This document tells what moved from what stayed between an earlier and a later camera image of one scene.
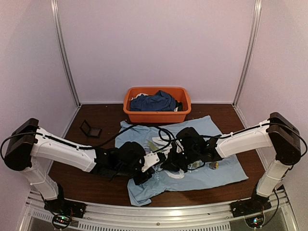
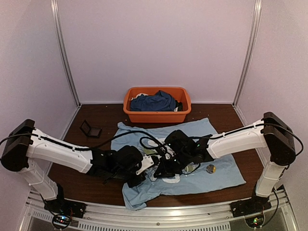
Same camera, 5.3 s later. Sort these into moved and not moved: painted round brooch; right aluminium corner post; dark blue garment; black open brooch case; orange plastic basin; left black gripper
Moved: left black gripper; painted round brooch
Not moved: dark blue garment; black open brooch case; orange plastic basin; right aluminium corner post
